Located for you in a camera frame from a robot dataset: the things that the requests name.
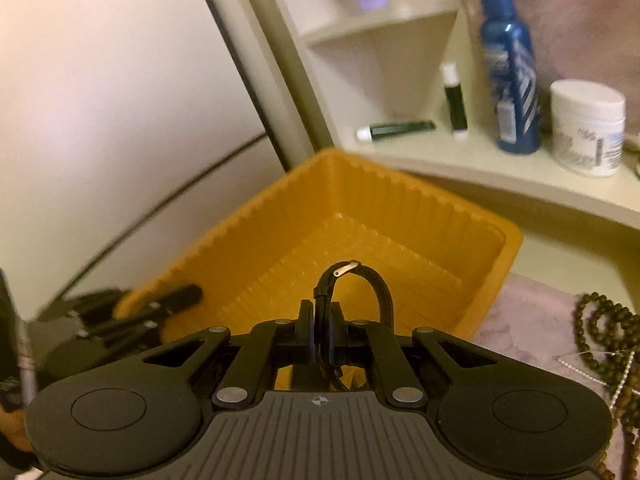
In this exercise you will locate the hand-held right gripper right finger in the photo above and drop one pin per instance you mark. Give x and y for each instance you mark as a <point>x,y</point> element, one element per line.
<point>331,332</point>

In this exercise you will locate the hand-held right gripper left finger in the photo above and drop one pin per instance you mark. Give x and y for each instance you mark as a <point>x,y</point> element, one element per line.
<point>309,332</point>

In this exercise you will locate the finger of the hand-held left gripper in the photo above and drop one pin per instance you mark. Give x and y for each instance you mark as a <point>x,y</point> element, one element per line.
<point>130,331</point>
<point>180,296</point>

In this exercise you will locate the yellow plastic tray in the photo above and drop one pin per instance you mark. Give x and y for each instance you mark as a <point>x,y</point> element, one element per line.
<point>410,240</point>

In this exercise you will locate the lavender towel mat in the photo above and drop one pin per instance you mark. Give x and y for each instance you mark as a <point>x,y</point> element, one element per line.
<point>525,330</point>

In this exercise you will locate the dark green tube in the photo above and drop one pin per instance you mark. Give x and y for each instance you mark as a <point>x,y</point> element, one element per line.
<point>400,129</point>

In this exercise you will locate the white shelf unit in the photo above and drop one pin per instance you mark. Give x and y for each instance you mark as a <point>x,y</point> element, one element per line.
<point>415,60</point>

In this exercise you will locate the blue spray bottle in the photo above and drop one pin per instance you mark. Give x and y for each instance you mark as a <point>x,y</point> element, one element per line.
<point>512,70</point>

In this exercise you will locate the white cream jar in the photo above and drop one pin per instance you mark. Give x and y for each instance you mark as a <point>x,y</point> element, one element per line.
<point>587,127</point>

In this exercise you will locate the hanging pink towel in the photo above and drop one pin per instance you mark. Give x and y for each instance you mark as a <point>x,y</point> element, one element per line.
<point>585,15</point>

